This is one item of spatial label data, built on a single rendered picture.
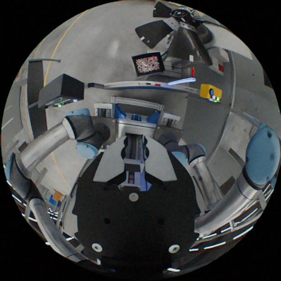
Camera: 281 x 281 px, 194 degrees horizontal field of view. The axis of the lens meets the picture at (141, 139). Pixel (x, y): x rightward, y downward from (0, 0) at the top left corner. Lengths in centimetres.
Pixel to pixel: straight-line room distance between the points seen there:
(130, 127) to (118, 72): 118
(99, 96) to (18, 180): 162
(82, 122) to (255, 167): 49
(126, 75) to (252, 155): 160
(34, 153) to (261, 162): 52
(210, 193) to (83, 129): 65
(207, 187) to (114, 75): 176
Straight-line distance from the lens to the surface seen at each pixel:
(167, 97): 163
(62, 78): 46
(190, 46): 50
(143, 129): 65
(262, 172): 15
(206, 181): 48
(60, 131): 38
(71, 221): 174
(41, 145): 38
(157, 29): 69
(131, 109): 136
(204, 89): 70
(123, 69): 162
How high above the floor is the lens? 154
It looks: 58 degrees down
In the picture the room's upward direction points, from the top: 175 degrees clockwise
